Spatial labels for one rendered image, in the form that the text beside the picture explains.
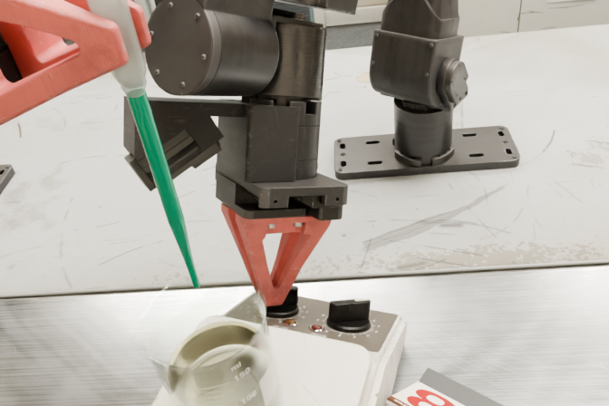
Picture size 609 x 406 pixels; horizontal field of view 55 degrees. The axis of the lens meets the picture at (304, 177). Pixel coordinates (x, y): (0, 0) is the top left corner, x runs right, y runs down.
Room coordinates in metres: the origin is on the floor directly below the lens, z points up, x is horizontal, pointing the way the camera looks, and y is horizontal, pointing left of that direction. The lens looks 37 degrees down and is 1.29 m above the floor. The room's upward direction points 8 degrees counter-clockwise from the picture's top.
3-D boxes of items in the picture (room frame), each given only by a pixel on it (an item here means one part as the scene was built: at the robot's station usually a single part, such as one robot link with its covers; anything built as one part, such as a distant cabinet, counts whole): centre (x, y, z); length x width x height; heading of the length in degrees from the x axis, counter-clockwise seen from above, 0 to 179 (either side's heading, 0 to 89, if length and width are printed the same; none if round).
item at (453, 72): (0.52, -0.13, 1.00); 0.09 x 0.06 x 0.06; 48
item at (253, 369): (0.20, 0.06, 1.03); 0.07 x 0.06 x 0.08; 106
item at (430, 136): (0.53, -0.14, 0.94); 0.20 x 0.07 x 0.08; 83
